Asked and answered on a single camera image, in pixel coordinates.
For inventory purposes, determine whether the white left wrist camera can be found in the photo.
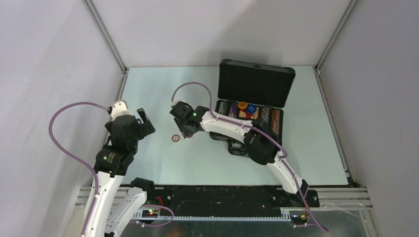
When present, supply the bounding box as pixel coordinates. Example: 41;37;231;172
108;99;132;120

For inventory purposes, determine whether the black poker set case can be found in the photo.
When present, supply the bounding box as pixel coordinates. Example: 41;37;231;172
215;59;296;144

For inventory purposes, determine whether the blue round dealer button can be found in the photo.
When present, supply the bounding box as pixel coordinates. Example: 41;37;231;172
246;104;258;114

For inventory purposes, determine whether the blue orange chip stack row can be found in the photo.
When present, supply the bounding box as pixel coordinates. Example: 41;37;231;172
260;108;270;122

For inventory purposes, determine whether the dark orange chip stack row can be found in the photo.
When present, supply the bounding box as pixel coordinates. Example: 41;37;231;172
271;109;281;137

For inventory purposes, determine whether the orange round button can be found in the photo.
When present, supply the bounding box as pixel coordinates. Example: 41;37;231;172
237;102;248;110

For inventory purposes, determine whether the purple chip stack row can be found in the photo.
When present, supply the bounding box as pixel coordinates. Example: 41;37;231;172
228;102;238;118

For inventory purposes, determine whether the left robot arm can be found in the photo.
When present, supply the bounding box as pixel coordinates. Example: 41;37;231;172
81;107;156;237

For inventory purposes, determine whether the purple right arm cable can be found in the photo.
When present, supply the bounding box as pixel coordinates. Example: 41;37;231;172
171;81;330;233

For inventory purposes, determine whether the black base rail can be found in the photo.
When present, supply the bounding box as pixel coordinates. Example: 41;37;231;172
146;185;320;218

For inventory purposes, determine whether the red Texas Hold'em card deck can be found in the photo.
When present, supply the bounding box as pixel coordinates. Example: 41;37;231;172
238;109;260;120

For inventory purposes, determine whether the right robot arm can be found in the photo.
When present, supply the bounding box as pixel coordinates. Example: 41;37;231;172
170;100;308;206

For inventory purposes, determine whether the green chip stack row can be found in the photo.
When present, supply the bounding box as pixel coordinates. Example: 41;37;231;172
218;101;228;115

